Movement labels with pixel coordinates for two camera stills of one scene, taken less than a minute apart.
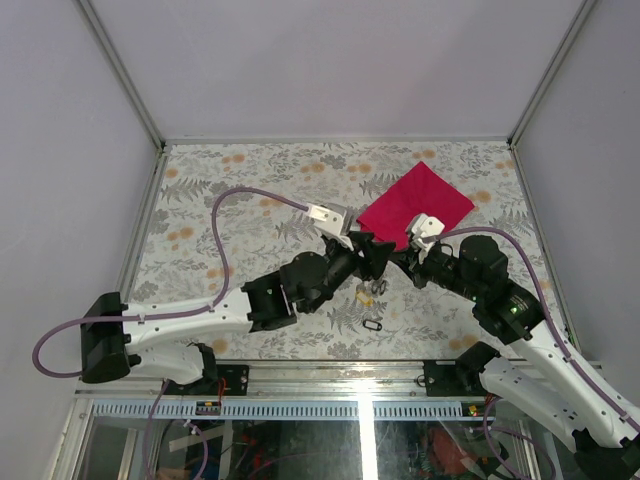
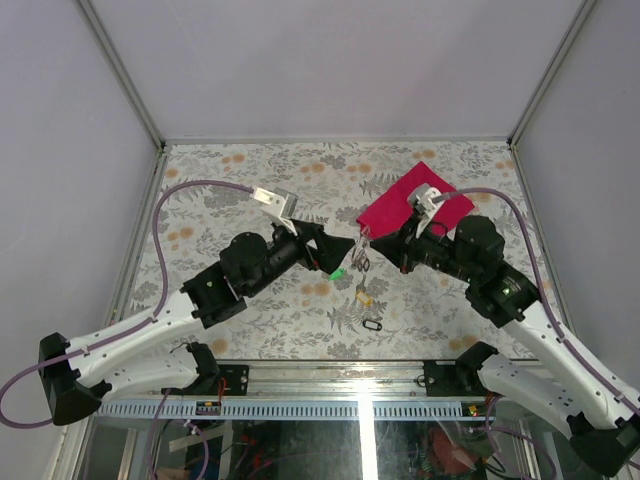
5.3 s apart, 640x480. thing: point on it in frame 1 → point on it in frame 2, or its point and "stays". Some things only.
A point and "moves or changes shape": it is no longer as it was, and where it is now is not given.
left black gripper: (364, 245) → (331, 250)
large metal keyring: (382, 288) moves or changes shape
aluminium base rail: (293, 392) stays
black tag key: (372, 325) stays
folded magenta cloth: (420, 191) stays
